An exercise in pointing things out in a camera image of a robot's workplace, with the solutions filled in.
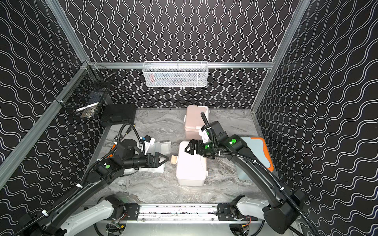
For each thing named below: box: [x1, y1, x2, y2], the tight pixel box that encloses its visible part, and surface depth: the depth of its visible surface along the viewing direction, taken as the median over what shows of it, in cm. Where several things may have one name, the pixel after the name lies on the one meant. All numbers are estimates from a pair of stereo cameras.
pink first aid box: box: [184, 105, 210, 141], surface depth 99 cm
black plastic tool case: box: [99, 103, 137, 127], surface depth 111 cm
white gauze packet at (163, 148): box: [155, 141, 171, 155], surface depth 100 cm
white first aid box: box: [175, 141, 209, 187], surface depth 76 cm
